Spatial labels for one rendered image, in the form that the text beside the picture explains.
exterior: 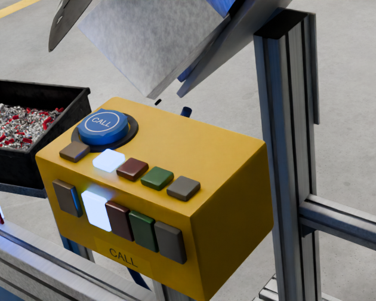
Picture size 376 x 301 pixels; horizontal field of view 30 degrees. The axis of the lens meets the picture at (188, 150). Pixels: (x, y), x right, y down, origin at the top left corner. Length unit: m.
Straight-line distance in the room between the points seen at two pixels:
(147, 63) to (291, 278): 0.58
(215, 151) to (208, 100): 2.12
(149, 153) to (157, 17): 0.39
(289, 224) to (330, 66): 1.61
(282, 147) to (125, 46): 0.34
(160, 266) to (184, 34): 0.43
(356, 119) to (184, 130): 1.93
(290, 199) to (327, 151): 1.14
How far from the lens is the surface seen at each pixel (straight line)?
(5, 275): 0.87
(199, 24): 0.90
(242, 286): 1.90
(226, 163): 0.52
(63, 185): 0.56
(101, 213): 0.54
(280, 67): 1.04
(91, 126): 0.57
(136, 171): 0.51
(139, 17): 0.91
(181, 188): 0.49
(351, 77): 2.70
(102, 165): 0.53
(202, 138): 0.54
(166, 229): 0.49
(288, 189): 1.17
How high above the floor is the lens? 1.38
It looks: 35 degrees down
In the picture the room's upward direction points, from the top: 10 degrees counter-clockwise
